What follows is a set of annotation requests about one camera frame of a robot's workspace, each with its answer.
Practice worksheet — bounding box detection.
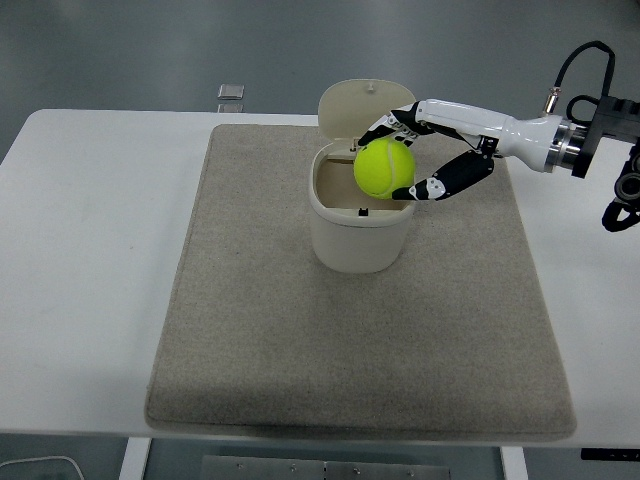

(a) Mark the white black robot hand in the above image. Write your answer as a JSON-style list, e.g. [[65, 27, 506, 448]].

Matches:
[[355, 98, 564, 202]]

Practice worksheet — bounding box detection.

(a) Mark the yellow tennis ball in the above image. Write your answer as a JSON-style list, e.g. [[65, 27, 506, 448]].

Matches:
[[353, 138, 417, 200]]

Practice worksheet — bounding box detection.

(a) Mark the cream bin with flip lid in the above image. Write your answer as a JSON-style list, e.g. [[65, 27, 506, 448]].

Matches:
[[308, 78, 418, 274]]

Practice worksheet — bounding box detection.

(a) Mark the beige felt mat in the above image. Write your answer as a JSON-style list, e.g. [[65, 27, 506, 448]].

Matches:
[[143, 123, 577, 442]]

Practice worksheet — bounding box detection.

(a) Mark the white table leg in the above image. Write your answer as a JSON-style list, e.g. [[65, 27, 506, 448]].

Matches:
[[499, 445, 527, 480], [119, 437, 151, 480]]

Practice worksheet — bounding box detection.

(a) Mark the black table control panel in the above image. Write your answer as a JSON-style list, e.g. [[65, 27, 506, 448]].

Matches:
[[579, 448, 640, 461]]

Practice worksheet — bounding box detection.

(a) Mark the grey metal plate with screws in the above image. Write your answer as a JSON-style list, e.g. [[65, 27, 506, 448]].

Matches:
[[201, 454, 452, 480]]

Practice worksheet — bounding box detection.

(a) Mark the white cable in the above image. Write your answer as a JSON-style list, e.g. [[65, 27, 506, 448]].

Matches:
[[0, 454, 85, 480]]

